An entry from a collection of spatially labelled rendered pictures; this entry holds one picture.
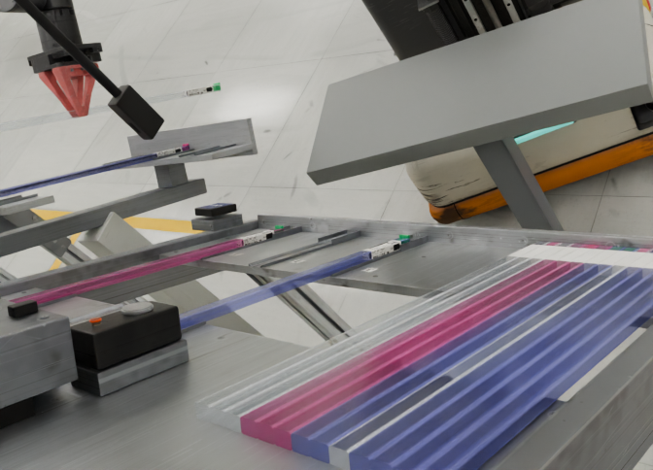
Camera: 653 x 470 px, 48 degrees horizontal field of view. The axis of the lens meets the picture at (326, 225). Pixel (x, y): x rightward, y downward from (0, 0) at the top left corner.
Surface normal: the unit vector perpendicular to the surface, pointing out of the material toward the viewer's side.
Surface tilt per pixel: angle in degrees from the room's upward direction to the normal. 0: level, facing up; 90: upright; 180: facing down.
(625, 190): 0
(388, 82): 0
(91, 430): 45
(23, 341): 90
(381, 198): 0
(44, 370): 90
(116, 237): 90
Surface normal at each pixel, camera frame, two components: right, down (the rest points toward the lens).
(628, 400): 0.76, 0.05
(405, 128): -0.51, -0.57
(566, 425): -0.08, -0.98
